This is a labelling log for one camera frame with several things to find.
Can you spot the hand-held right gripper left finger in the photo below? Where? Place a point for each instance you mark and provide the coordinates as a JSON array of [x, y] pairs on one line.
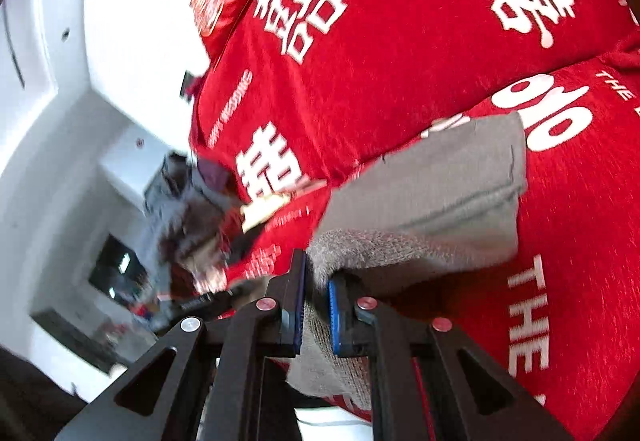
[[299, 306]]

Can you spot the pile of dark clothes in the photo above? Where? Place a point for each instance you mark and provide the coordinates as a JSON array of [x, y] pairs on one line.
[[185, 211]]

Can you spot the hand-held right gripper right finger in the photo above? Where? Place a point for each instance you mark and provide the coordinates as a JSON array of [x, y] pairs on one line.
[[336, 316]]

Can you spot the black screen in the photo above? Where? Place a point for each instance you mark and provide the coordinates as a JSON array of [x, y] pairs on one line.
[[117, 266]]

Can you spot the red printed quilt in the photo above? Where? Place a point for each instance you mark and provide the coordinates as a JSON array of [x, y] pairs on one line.
[[400, 61]]

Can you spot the red printed bedsheet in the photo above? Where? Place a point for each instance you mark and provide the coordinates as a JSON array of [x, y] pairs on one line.
[[575, 221]]

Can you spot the grey knit garment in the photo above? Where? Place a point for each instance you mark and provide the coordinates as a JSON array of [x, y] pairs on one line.
[[425, 201]]

